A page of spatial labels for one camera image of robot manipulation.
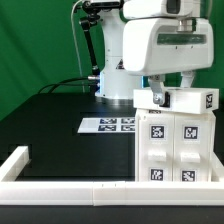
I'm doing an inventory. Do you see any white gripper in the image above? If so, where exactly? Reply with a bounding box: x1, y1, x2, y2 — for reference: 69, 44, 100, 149
123, 18, 214, 105

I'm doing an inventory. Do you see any black cable bundle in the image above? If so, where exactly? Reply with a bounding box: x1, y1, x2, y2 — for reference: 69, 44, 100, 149
38, 75, 100, 94

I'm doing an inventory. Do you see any white U-shaped table fence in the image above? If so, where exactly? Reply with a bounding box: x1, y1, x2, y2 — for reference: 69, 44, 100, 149
0, 146, 224, 206

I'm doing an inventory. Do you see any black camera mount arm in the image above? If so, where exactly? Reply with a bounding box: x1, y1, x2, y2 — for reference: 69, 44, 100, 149
78, 0, 124, 75

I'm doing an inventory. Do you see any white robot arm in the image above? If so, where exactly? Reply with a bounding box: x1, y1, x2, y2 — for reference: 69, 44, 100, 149
91, 0, 214, 105

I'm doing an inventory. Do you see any white base marker plate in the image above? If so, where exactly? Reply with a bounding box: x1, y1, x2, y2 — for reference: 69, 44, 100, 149
78, 117, 135, 133

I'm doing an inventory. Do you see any white cabinet body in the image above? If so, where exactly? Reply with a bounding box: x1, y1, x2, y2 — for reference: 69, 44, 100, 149
135, 109, 216, 182

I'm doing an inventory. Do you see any white box with markers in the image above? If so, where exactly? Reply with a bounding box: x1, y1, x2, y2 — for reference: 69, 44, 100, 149
133, 87, 219, 114

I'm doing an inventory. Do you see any white thin cable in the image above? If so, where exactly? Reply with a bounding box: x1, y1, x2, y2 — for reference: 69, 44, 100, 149
70, 0, 86, 93

